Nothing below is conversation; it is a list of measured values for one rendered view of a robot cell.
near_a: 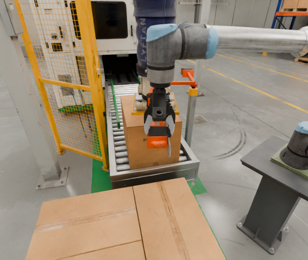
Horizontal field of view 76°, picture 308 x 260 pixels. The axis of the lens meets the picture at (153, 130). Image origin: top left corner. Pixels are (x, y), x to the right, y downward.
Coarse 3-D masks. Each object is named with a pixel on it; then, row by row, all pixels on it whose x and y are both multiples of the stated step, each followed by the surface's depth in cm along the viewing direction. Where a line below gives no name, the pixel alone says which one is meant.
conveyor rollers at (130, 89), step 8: (120, 88) 318; (128, 88) 320; (136, 88) 322; (112, 96) 292; (112, 104) 270; (120, 104) 264; (120, 112) 242; (112, 120) 225; (120, 120) 226; (120, 128) 210; (120, 136) 196; (120, 144) 187; (120, 160) 165; (184, 160) 167; (120, 168) 157; (128, 168) 158
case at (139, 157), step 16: (128, 96) 180; (128, 112) 152; (128, 128) 134; (176, 128) 142; (128, 144) 140; (144, 144) 143; (176, 144) 150; (128, 160) 163; (144, 160) 151; (160, 160) 155; (176, 160) 159
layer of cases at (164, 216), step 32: (96, 192) 136; (128, 192) 136; (160, 192) 136; (64, 224) 116; (96, 224) 116; (128, 224) 116; (160, 224) 116; (192, 224) 116; (32, 256) 101; (64, 256) 101; (96, 256) 101; (128, 256) 101; (160, 256) 101; (192, 256) 101
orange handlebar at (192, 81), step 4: (188, 72) 148; (188, 76) 141; (192, 80) 130; (172, 84) 129; (176, 84) 129; (180, 84) 129; (184, 84) 129; (188, 84) 129; (192, 84) 129; (152, 88) 118; (152, 124) 80; (160, 124) 81; (164, 124) 81; (152, 144) 70; (156, 144) 69; (160, 144) 69; (164, 144) 70
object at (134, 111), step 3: (135, 93) 143; (141, 93) 135; (135, 96) 138; (135, 99) 134; (135, 102) 128; (132, 108) 122; (135, 108) 120; (144, 108) 120; (132, 111) 118; (135, 111) 118; (138, 111) 118; (141, 111) 118; (132, 114) 117; (135, 114) 117; (138, 114) 117; (141, 114) 117
